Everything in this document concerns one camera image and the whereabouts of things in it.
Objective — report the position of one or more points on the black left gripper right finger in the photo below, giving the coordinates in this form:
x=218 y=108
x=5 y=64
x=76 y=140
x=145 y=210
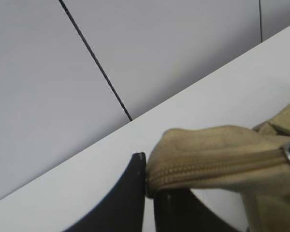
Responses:
x=179 y=210

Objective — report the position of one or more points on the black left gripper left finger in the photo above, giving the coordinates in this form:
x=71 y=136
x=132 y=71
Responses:
x=122 y=208

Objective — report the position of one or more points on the yellow canvas bag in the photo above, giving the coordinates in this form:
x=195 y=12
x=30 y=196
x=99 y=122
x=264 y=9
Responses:
x=250 y=162

